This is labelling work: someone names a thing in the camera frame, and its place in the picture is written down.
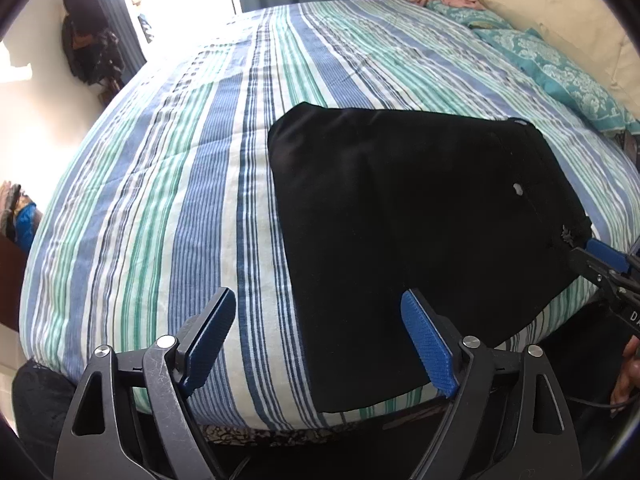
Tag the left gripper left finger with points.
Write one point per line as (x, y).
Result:
(129, 419)

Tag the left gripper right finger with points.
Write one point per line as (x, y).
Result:
(506, 416)

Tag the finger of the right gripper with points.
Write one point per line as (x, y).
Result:
(612, 257)

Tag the black pants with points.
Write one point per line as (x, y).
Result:
(475, 214)

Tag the person's right hand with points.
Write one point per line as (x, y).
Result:
(629, 376)

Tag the brown wooden cabinet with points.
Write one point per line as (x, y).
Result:
(12, 269)

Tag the striped blue green bedsheet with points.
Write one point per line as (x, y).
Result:
(171, 195)

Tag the clothes pile with blue item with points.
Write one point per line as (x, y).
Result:
(20, 216)

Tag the teal floral pillow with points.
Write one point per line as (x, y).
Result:
(469, 18)
(562, 79)

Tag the hanging dark bags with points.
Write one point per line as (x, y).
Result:
(91, 46)

